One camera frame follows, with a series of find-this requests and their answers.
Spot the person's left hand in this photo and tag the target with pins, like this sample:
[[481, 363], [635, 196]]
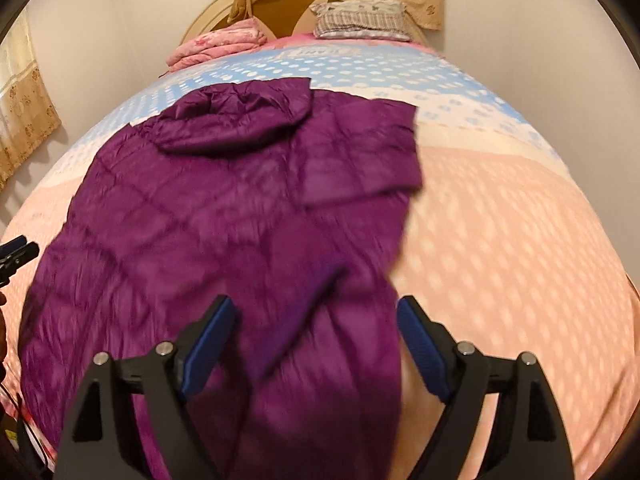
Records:
[[2, 335]]

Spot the polka dot bedsheet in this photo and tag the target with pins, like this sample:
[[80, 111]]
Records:
[[500, 235]]

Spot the striped patterned pillow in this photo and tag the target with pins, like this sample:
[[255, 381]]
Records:
[[360, 19]]

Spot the pink folded quilt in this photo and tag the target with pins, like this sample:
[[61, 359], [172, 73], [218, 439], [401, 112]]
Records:
[[220, 42]]

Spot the narrow beige floral curtain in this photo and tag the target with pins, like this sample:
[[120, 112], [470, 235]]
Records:
[[25, 110]]

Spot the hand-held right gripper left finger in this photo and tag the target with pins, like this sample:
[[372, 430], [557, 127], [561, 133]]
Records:
[[207, 347]]

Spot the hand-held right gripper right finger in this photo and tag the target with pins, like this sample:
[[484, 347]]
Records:
[[422, 347]]

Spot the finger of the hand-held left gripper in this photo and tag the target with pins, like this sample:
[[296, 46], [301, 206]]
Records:
[[22, 256], [12, 244]]

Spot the cream wooden headboard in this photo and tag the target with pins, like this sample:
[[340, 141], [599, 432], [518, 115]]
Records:
[[280, 15]]

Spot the purple hooded puffer jacket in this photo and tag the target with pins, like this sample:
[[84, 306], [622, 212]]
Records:
[[225, 220]]

